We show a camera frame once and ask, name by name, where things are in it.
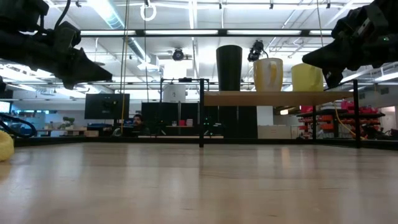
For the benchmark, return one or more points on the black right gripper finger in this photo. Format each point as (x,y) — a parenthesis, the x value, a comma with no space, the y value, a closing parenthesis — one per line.
(329,56)
(332,77)

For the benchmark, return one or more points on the pale yellow mug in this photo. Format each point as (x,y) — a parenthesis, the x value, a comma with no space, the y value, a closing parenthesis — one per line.
(303,81)

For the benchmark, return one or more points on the white mug with orange interior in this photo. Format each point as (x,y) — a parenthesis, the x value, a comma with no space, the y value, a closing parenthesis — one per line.
(267,74)

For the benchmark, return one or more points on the tall black cup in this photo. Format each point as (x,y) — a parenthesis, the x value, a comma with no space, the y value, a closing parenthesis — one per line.
(229,68)

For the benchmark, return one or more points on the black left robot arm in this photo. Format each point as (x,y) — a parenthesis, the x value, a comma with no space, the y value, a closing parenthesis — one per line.
(18,14)

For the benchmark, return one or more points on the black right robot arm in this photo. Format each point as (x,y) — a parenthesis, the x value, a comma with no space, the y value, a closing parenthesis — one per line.
(387,15)

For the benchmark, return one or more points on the potted green plant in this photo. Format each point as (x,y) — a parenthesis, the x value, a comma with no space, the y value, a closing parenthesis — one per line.
(68,121)

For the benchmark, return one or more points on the black monitor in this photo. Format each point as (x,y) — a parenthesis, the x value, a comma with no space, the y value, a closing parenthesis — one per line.
(105,106)

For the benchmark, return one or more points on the black rack with red bins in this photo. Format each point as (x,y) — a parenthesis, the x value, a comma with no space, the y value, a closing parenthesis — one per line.
(363,116)

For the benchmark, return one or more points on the person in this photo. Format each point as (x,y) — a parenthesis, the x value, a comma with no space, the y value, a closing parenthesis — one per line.
(138,123)

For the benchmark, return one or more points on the white cabinet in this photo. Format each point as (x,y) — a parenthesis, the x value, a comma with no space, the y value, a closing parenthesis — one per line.
(273,130)

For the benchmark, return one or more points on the yellow textured round object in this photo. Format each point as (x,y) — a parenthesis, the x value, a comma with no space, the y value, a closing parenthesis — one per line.
(5,146)

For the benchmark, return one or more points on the black partition panels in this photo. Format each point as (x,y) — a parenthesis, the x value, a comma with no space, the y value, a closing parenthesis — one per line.
(236,121)

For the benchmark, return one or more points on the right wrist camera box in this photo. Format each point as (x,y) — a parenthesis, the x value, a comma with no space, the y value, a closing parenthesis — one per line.
(351,25)

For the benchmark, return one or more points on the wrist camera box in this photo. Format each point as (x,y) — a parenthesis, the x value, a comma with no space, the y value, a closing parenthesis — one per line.
(351,25)
(66,35)

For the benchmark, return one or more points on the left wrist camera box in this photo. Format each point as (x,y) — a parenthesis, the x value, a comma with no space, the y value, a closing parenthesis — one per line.
(66,35)

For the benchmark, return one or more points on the black frame shelf, wood top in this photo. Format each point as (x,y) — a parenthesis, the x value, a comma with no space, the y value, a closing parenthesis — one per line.
(273,98)

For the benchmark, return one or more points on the round black ceiling camera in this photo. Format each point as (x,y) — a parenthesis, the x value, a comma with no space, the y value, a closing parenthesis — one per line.
(178,54)

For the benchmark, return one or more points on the black metal frame stand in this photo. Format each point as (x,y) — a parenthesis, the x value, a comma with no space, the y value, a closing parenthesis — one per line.
(183,80)

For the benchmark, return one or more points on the black overhead frame beam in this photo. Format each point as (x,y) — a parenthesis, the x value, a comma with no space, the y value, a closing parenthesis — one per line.
(192,32)

